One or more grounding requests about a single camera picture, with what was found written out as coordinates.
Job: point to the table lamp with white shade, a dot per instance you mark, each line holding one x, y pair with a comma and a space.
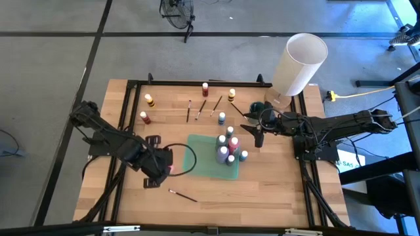
298, 65

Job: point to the large red paint bottle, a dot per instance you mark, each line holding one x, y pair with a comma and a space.
233, 145

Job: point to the black aluminium table frame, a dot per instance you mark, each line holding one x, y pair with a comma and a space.
213, 83

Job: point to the large grey paint bottle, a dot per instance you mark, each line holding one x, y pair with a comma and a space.
221, 141

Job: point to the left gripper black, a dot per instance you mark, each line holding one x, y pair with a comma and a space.
157, 160

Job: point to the translucent teal plastic bin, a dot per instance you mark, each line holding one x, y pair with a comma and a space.
200, 157

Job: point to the large pink paint bottle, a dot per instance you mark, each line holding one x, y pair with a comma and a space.
171, 169

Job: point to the black office chair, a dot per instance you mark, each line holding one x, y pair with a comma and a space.
390, 196

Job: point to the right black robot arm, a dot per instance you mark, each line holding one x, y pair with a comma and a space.
344, 123

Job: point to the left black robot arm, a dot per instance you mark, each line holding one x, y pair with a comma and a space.
105, 134

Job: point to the small yellow paint bottle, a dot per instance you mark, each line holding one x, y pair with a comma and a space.
231, 95
150, 100

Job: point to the small teal green paint bottle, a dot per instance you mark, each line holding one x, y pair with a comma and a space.
229, 132

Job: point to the dark green plastic cup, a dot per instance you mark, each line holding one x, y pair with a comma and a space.
254, 107

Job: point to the small red paint bottle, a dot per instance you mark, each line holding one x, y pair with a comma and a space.
145, 117
205, 90

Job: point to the silver frame bracket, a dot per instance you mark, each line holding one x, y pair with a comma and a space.
303, 232
121, 228

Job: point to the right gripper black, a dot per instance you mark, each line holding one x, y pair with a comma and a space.
267, 123

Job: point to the black floor fan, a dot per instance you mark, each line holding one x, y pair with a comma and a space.
177, 14

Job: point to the large purple paint bottle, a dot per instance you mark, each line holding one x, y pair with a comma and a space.
223, 154

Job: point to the white printed sign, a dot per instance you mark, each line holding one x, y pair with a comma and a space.
350, 161

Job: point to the person's shoe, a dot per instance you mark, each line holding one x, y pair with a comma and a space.
398, 40
415, 40

